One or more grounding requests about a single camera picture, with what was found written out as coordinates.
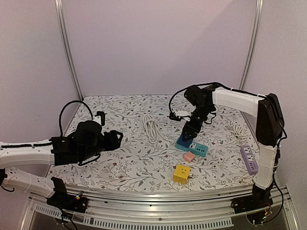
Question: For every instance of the pink plug adapter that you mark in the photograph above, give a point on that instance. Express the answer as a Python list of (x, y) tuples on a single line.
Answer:
[(189, 157)]

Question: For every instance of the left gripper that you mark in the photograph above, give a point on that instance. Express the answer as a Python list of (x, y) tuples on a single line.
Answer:
[(112, 143)]

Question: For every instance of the aluminium frame post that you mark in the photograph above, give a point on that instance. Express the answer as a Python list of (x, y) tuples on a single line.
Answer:
[(252, 44), (67, 49)]

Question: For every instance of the floral table mat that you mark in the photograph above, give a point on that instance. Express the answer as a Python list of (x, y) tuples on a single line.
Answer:
[(147, 157)]

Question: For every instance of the yellow cube socket adapter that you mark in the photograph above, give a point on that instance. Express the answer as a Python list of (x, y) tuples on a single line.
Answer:
[(181, 174)]

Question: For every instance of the right aluminium frame post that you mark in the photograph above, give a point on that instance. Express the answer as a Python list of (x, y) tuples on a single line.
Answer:
[(252, 44)]

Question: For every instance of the aluminium front rail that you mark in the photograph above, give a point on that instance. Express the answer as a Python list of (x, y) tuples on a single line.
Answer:
[(196, 210)]

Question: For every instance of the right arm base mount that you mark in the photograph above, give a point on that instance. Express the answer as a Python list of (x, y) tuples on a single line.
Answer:
[(251, 202)]

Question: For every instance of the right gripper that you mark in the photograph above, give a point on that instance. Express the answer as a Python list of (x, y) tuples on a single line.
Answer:
[(192, 127)]

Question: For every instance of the teal power strip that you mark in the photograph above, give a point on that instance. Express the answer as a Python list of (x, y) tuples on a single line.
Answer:
[(195, 148)]

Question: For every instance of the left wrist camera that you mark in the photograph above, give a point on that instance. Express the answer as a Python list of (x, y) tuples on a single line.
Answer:
[(100, 118)]

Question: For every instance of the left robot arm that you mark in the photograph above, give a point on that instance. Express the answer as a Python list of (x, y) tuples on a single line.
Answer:
[(81, 147)]

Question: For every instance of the purple power strip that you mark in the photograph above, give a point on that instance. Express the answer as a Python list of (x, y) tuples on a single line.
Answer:
[(249, 160)]

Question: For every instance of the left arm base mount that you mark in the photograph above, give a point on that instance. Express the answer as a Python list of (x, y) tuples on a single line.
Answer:
[(64, 201)]

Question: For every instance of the left aluminium frame post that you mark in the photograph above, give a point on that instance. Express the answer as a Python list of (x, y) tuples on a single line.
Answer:
[(67, 49)]

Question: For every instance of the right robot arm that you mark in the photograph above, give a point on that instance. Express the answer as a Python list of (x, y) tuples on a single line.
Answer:
[(269, 125)]

